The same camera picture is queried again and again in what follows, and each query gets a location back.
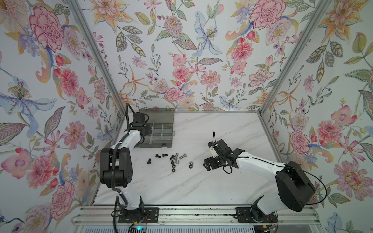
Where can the left aluminium corner post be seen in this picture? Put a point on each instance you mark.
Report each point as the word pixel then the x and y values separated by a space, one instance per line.
pixel 88 35

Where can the right aluminium corner post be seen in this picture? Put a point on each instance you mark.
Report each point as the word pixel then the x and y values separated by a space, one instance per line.
pixel 300 45

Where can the grey plastic organizer box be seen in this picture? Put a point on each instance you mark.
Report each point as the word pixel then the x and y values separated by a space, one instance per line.
pixel 161 123

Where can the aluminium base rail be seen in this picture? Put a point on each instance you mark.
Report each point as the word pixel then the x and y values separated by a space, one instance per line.
pixel 168 215

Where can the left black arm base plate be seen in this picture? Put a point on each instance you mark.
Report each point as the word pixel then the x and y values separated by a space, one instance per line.
pixel 147 215

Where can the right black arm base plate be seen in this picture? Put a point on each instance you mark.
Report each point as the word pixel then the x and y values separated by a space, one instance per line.
pixel 252 215

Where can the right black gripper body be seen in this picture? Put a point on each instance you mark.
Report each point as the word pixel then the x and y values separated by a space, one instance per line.
pixel 221 159

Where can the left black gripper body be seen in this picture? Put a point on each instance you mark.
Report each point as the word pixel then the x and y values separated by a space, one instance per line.
pixel 146 128

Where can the aluminium corner post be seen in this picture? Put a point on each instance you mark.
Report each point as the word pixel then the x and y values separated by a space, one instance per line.
pixel 300 45
pixel 88 35

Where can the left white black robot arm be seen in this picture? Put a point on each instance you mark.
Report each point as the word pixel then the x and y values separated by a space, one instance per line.
pixel 116 169

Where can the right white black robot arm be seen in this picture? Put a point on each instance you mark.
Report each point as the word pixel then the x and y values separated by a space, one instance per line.
pixel 294 188

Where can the short silver hex bolt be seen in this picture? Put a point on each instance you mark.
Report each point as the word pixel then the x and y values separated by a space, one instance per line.
pixel 183 156

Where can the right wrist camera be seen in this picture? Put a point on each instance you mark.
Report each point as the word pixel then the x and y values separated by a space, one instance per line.
pixel 213 151

